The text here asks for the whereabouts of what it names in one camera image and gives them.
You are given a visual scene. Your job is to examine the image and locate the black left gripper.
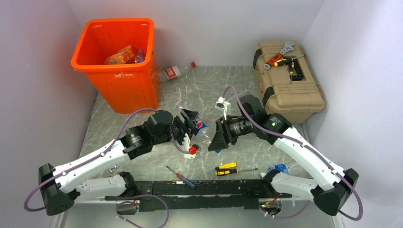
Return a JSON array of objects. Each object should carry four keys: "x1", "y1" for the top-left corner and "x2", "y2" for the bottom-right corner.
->
[{"x1": 153, "y1": 109, "x2": 198, "y2": 150}]

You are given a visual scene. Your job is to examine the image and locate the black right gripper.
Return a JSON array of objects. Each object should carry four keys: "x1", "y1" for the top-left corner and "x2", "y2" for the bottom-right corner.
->
[{"x1": 208, "y1": 115, "x2": 255, "y2": 151}]

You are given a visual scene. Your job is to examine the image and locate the pepsi label bottle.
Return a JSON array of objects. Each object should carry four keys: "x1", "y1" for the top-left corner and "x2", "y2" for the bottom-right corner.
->
[{"x1": 194, "y1": 117, "x2": 215, "y2": 152}]

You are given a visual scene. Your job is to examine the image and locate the red label clear bottle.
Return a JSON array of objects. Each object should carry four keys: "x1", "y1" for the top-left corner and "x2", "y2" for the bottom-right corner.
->
[{"x1": 159, "y1": 62, "x2": 196, "y2": 82}]

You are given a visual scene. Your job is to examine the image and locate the blue label clear bottle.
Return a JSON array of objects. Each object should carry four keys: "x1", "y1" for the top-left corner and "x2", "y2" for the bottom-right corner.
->
[{"x1": 134, "y1": 49, "x2": 145, "y2": 64}]

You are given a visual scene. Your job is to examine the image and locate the crushed orange label bottle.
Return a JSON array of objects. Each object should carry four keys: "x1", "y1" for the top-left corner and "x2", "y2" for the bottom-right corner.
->
[{"x1": 105, "y1": 45, "x2": 135, "y2": 65}]

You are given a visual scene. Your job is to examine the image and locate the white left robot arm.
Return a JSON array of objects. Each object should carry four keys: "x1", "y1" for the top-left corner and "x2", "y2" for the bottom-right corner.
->
[{"x1": 38, "y1": 109, "x2": 199, "y2": 216}]

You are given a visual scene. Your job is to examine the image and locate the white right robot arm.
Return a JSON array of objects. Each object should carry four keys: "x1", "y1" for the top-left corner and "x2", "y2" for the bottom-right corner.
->
[{"x1": 208, "y1": 95, "x2": 359, "y2": 216}]

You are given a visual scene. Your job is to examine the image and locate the orange plastic bin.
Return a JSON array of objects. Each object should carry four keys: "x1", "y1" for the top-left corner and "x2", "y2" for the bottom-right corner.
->
[{"x1": 71, "y1": 18, "x2": 160, "y2": 114}]

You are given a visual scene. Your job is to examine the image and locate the black yellow screwdriver on table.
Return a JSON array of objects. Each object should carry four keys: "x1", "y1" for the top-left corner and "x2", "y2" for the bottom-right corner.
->
[{"x1": 215, "y1": 168, "x2": 258, "y2": 176}]

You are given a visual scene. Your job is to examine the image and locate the red blue screwdriver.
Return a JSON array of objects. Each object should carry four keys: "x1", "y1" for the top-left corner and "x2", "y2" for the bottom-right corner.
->
[{"x1": 166, "y1": 166, "x2": 196, "y2": 189}]

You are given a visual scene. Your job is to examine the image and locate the tan plastic toolbox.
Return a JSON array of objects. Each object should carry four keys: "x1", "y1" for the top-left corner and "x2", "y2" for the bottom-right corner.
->
[{"x1": 252, "y1": 40, "x2": 325, "y2": 124}]

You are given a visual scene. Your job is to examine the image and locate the yellow black screwdriver on toolbox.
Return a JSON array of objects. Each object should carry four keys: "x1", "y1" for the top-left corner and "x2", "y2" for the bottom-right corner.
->
[{"x1": 274, "y1": 55, "x2": 304, "y2": 67}]

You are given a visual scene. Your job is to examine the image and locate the silver adjustable wrench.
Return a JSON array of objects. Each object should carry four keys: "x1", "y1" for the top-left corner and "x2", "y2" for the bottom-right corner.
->
[{"x1": 279, "y1": 41, "x2": 295, "y2": 56}]

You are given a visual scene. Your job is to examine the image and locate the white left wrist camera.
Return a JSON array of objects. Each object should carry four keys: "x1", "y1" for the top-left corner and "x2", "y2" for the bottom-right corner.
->
[{"x1": 182, "y1": 134, "x2": 201, "y2": 160}]

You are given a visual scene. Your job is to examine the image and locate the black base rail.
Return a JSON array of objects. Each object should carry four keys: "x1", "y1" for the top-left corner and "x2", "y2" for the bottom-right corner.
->
[{"x1": 105, "y1": 179, "x2": 292, "y2": 212}]

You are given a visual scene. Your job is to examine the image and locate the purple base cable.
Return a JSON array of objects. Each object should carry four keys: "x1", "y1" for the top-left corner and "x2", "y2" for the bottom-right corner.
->
[{"x1": 115, "y1": 193, "x2": 171, "y2": 228}]

